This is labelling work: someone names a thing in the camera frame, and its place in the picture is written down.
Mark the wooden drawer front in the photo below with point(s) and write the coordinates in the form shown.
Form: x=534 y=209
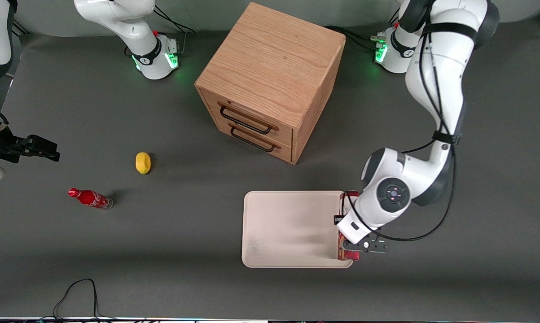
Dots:
x=283 y=133
x=284 y=152

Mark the yellow lemon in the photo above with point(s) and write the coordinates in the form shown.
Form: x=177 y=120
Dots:
x=143 y=163

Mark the oak wooden drawer cabinet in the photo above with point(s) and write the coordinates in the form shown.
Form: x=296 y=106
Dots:
x=274 y=58

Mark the cream plastic tray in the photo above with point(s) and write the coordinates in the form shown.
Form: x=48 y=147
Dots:
x=292 y=229

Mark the red cola bottle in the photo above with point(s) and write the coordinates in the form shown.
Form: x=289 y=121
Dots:
x=90 y=198

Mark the red cookie box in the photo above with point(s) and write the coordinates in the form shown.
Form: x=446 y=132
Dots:
x=351 y=256

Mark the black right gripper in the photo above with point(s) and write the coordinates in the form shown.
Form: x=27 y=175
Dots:
x=6 y=147

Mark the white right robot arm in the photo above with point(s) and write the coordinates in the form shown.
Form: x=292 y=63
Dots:
x=135 y=27

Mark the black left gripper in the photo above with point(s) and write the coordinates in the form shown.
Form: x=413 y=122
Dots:
x=337 y=219

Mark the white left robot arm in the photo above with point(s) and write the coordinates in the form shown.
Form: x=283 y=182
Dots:
x=436 y=67

